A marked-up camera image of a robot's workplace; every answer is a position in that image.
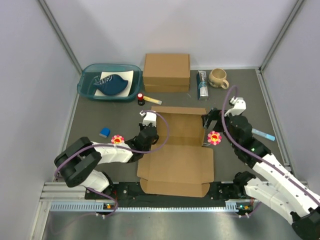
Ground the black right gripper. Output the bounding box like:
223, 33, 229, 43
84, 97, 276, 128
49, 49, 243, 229
201, 107, 239, 149

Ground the brown cardboard box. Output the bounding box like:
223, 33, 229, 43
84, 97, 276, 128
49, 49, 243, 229
137, 105, 214, 198

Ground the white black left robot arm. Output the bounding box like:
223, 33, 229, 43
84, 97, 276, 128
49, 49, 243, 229
54, 123, 159, 199

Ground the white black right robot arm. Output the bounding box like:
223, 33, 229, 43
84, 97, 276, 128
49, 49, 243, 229
201, 108, 320, 240

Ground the blue toothpaste box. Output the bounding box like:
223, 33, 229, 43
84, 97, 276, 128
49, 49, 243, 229
196, 70, 209, 100

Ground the lower folded cardboard box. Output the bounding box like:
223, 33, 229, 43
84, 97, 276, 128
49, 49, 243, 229
144, 84, 190, 93

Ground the folded cardboard box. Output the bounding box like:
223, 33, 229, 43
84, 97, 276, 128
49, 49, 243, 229
143, 53, 190, 86
144, 84, 190, 93

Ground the upper folded cardboard box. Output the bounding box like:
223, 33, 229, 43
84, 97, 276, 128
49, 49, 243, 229
143, 53, 190, 86

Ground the pink flower toy right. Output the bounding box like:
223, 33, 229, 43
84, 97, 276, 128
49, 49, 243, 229
202, 131, 222, 147

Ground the pink flower toy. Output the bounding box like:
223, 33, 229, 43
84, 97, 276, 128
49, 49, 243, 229
202, 131, 222, 147
111, 134, 125, 144

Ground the pink flower toy left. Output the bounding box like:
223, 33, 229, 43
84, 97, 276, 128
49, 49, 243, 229
111, 134, 125, 144

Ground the red black stamp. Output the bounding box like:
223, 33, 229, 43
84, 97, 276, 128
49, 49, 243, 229
137, 93, 145, 106

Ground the yellow highlighter marker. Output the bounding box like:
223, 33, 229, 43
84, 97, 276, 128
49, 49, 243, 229
143, 96, 162, 105

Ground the blue small eraser block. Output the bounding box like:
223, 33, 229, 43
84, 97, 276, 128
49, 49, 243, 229
99, 127, 111, 138

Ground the beige ceramic mug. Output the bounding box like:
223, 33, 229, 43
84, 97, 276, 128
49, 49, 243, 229
208, 68, 230, 90

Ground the light blue marker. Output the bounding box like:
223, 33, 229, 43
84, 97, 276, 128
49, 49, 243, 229
251, 128, 276, 142

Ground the dark blue shoe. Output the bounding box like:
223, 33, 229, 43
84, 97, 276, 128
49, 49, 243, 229
93, 74, 129, 96

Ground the teal plastic bin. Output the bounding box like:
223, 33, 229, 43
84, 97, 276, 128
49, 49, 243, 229
76, 63, 143, 102

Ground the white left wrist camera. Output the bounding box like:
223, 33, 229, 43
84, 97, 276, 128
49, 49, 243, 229
139, 110, 157, 127

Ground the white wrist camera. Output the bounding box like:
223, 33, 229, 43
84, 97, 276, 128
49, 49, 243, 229
224, 96, 247, 117
139, 110, 157, 127

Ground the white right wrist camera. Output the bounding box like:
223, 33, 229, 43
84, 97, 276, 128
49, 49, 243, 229
224, 96, 247, 117

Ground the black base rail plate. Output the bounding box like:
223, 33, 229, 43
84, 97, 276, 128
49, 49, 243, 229
84, 181, 265, 208

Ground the grey slotted cable duct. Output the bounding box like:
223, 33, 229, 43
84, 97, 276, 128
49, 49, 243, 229
50, 199, 254, 213

